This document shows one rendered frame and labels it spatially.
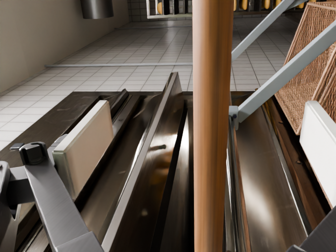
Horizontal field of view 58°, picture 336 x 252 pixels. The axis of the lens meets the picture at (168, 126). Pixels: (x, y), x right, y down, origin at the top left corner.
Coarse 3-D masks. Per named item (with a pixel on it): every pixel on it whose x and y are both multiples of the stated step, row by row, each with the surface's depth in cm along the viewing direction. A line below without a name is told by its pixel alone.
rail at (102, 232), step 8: (168, 80) 162; (160, 96) 141; (152, 112) 125; (152, 120) 117; (144, 136) 106; (136, 152) 96; (136, 160) 92; (128, 168) 89; (128, 176) 85; (120, 184) 82; (120, 192) 79; (112, 208) 73; (112, 216) 71; (104, 224) 69; (104, 232) 66
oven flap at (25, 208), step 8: (112, 96) 187; (120, 96) 174; (112, 104) 161; (120, 104) 170; (112, 112) 158; (24, 208) 96; (32, 208) 90; (24, 216) 86; (32, 216) 89; (24, 224) 86; (32, 224) 88; (24, 232) 85; (16, 240) 82; (16, 248) 81
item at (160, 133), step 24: (168, 96) 140; (168, 120) 132; (144, 144) 100; (168, 144) 126; (144, 168) 91; (168, 168) 120; (144, 192) 88; (120, 216) 70; (144, 216) 85; (120, 240) 67; (144, 240) 82
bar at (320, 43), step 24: (288, 0) 96; (264, 24) 100; (240, 48) 104; (312, 48) 56; (288, 72) 58; (264, 96) 61; (240, 120) 64; (240, 192) 41; (240, 216) 37; (240, 240) 33
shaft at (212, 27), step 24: (192, 0) 22; (216, 0) 21; (192, 24) 23; (216, 24) 21; (216, 48) 22; (216, 72) 23; (216, 96) 24; (216, 120) 25; (216, 144) 26; (216, 168) 27; (216, 192) 28; (216, 216) 29; (216, 240) 31
